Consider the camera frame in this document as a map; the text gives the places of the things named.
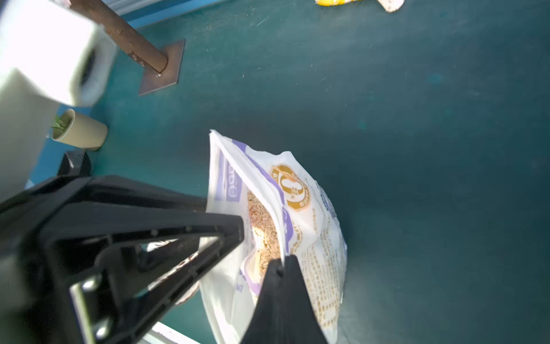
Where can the instant oats bag white purple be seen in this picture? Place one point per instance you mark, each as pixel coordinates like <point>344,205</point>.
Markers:
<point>285,213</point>

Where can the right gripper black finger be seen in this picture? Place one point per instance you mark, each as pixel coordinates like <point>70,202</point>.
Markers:
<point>284,312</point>

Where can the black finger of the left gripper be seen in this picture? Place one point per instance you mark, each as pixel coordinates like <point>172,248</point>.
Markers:
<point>102,259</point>

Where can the small potted white flower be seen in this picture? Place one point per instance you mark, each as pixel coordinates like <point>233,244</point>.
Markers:
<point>78,130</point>

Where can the pink cherry blossom tree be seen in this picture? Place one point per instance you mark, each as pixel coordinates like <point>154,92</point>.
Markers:
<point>161,67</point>

